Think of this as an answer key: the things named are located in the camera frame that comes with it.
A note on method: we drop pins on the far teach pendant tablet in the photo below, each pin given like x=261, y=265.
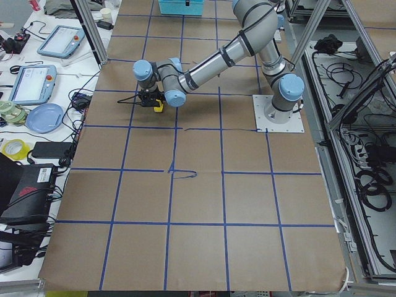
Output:
x=61, y=42

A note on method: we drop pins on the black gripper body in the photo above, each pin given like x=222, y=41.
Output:
x=150, y=98

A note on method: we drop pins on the yellow tape roll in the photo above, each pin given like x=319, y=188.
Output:
x=15, y=149

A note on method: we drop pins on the cream paper cup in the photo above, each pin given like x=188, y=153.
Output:
x=106, y=15

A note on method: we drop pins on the teach pendant tablet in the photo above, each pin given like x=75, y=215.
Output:
x=33, y=85
x=61, y=42

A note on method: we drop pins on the blue plastic plate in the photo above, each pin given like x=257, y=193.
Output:
x=45, y=118

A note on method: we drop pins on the near teach pendant tablet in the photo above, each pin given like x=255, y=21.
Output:
x=33, y=85

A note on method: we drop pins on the turquoise plastic storage bin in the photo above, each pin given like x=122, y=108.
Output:
x=181, y=7

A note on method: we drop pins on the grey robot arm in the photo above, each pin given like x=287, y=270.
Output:
x=166, y=82

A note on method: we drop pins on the black power adapter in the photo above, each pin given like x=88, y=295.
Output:
x=50, y=150

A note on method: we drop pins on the black red laptop case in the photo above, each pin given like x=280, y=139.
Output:
x=25, y=191

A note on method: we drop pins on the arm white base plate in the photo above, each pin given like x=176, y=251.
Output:
x=268, y=119

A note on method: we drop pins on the aluminium frame post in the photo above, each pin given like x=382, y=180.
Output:
x=87, y=22

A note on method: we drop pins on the green tape rolls stack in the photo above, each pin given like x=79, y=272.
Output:
x=13, y=113

